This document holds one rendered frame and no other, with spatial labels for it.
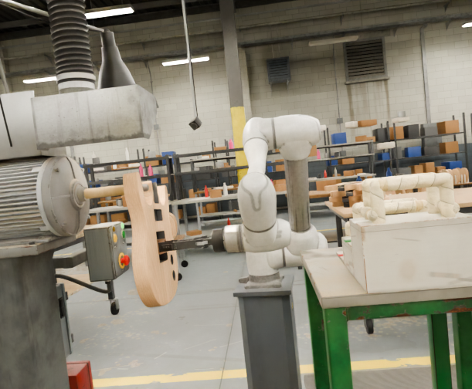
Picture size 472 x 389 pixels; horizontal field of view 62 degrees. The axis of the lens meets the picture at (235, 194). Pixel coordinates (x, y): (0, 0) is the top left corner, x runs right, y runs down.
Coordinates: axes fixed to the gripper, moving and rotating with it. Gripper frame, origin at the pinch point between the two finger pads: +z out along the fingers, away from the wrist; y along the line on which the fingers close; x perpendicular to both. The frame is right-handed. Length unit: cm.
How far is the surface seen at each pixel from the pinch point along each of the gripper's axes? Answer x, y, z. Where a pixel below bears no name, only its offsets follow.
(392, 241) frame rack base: -3, -26, -64
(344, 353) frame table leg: -31, -22, -50
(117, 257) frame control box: -3.3, 18.1, 23.0
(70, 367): -42, 16, 44
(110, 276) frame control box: -9.9, 15.0, 25.1
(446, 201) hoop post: 5, -26, -79
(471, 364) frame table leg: -58, 32, -105
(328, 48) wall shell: 481, 1047, -273
